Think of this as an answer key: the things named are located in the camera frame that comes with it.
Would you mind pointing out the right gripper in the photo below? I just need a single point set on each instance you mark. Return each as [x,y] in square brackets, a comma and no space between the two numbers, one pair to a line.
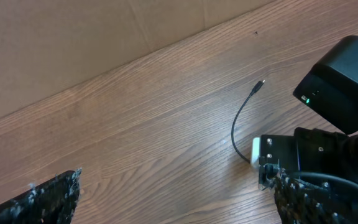
[308,150]

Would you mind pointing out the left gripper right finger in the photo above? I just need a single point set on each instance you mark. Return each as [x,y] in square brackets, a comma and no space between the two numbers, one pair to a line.
[309,197]

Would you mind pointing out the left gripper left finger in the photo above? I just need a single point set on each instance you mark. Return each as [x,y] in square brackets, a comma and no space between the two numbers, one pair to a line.
[53,201]

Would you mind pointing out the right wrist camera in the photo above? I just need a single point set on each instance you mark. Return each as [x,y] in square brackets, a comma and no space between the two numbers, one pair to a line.
[255,153]

